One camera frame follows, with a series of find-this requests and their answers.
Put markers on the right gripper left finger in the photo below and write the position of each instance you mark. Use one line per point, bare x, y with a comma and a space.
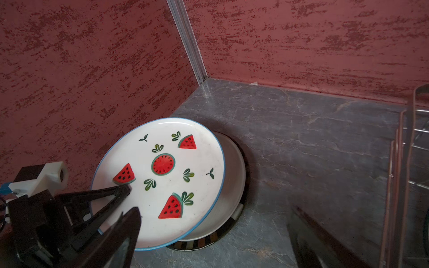
115, 248

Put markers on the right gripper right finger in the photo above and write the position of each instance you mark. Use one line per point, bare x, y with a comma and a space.
314, 247

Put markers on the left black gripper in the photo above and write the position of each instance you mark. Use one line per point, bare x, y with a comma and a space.
40, 225

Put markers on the white watermelon pattern plate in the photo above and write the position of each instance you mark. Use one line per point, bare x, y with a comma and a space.
175, 168

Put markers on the dark striped rim cream plate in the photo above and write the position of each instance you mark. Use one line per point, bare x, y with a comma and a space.
217, 235

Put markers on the white ribbed plate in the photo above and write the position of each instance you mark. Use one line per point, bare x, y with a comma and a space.
231, 194

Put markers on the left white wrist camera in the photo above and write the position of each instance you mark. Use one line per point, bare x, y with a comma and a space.
32, 180

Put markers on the wire dish rack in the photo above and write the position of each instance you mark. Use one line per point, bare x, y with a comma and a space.
398, 183

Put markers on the left aluminium corner post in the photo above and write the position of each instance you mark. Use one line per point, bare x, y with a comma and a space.
184, 27

